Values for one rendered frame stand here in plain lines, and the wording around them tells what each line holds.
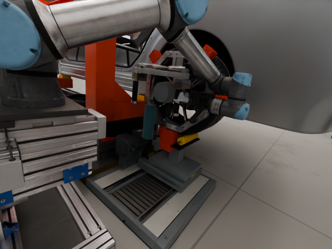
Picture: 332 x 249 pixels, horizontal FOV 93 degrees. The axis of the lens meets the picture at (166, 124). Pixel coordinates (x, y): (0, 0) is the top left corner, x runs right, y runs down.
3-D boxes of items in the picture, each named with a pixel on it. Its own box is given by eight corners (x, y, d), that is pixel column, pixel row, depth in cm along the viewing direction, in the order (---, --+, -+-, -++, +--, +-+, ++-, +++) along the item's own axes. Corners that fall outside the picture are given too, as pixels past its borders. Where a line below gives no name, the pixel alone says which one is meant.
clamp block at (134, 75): (146, 81, 107) (147, 73, 106) (136, 80, 100) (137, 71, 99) (141, 80, 110) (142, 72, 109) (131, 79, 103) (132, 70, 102)
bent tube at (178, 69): (201, 76, 98) (204, 58, 95) (186, 73, 82) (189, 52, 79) (177, 73, 107) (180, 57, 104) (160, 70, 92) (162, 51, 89)
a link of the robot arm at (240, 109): (252, 102, 68) (246, 120, 71) (227, 97, 74) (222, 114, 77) (248, 102, 62) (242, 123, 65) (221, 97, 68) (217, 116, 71)
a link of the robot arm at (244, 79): (223, 71, 70) (217, 96, 73) (245, 72, 60) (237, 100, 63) (235, 73, 73) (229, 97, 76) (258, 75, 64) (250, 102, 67)
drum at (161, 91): (185, 103, 115) (187, 84, 110) (167, 105, 98) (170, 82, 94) (169, 100, 122) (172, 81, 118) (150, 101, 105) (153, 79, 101)
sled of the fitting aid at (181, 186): (200, 175, 153) (202, 166, 150) (181, 194, 124) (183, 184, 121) (160, 155, 180) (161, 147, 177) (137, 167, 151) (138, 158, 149)
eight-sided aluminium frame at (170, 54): (204, 138, 109) (223, 54, 93) (200, 140, 104) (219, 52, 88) (147, 118, 139) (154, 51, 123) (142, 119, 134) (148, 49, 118)
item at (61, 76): (73, 88, 282) (72, 67, 272) (36, 87, 241) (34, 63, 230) (68, 86, 291) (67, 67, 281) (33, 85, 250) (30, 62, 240)
